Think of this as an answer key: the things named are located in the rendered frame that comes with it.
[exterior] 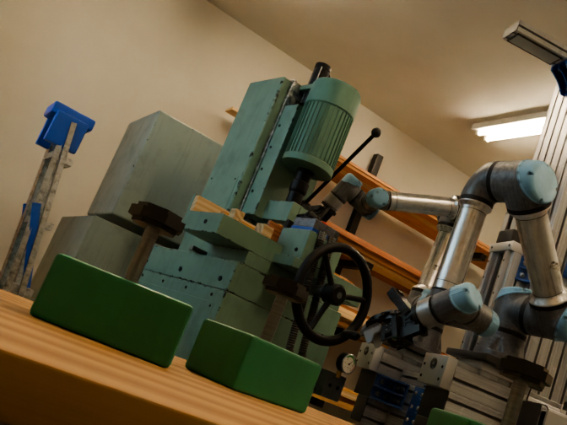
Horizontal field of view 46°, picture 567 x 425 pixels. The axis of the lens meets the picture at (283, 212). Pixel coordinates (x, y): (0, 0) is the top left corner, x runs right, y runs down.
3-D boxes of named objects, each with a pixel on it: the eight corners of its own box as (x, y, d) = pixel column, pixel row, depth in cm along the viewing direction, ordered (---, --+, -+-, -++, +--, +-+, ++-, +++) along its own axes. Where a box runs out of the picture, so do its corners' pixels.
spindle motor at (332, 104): (304, 158, 209) (337, 72, 216) (270, 158, 223) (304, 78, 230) (341, 183, 219) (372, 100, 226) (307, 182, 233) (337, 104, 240)
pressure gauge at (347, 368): (337, 377, 203) (346, 351, 205) (328, 373, 206) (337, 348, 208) (350, 382, 206) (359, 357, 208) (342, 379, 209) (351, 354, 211)
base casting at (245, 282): (224, 290, 185) (237, 260, 187) (136, 266, 231) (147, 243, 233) (333, 341, 210) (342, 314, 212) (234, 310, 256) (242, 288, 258)
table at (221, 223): (234, 234, 174) (242, 214, 176) (177, 227, 199) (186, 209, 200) (380, 313, 208) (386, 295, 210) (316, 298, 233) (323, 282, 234)
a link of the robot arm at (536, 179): (546, 323, 202) (506, 153, 188) (593, 331, 190) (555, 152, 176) (523, 342, 196) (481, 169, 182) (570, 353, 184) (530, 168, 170)
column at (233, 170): (204, 261, 220) (283, 74, 236) (173, 255, 238) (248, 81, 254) (255, 286, 233) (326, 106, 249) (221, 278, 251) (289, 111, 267)
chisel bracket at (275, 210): (283, 225, 211) (294, 201, 212) (258, 223, 222) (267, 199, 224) (300, 234, 215) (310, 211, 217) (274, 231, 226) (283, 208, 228)
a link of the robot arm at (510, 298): (500, 334, 209) (513, 294, 212) (539, 342, 198) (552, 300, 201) (479, 321, 203) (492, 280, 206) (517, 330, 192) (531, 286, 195)
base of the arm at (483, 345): (503, 369, 207) (512, 339, 210) (534, 374, 193) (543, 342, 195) (462, 352, 204) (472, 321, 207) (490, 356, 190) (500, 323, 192)
